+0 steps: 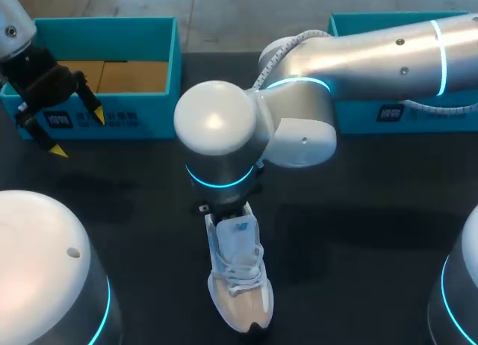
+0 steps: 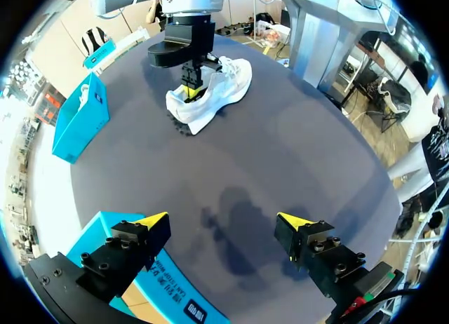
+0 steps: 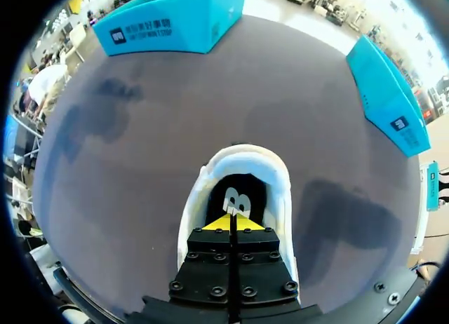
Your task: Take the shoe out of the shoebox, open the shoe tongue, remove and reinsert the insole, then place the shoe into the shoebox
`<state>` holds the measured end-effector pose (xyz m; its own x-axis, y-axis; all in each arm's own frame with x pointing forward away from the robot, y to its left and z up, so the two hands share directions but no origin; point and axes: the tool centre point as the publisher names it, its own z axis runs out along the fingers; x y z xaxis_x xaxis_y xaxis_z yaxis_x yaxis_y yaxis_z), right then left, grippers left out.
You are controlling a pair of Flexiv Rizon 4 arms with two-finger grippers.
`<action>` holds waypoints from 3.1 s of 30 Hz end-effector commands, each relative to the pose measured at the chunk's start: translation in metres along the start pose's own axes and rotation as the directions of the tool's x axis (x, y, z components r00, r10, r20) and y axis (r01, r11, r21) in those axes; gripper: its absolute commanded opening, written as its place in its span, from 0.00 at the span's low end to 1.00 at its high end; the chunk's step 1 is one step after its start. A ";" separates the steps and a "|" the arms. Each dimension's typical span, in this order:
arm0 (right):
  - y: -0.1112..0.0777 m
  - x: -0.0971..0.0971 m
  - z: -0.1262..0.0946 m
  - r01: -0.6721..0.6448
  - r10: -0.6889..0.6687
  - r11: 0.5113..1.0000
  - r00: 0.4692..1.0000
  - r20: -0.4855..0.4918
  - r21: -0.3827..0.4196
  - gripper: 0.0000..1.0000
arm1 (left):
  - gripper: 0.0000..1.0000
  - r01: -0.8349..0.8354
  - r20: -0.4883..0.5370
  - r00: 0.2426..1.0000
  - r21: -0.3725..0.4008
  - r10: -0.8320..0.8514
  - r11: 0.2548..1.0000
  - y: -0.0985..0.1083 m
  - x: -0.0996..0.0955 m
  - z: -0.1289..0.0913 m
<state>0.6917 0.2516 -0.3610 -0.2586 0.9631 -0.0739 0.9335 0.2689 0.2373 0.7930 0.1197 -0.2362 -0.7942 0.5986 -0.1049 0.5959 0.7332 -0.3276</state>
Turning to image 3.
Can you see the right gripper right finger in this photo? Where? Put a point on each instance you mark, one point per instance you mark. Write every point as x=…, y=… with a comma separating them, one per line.
x=263, y=268

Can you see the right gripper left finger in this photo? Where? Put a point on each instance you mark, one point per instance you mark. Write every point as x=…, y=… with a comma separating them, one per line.
x=207, y=268

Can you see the grey white sneaker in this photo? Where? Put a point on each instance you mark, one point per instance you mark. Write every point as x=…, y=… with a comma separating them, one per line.
x=245, y=162

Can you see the black insole with white logo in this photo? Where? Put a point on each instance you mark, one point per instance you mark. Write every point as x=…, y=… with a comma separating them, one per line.
x=217, y=204

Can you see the teal box with shoe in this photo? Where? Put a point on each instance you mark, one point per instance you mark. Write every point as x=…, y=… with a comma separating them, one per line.
x=158, y=33

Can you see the empty teal box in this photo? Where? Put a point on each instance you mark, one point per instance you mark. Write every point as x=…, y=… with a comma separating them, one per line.
x=386, y=92

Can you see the person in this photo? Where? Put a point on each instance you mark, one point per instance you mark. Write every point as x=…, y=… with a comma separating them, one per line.
x=45, y=85

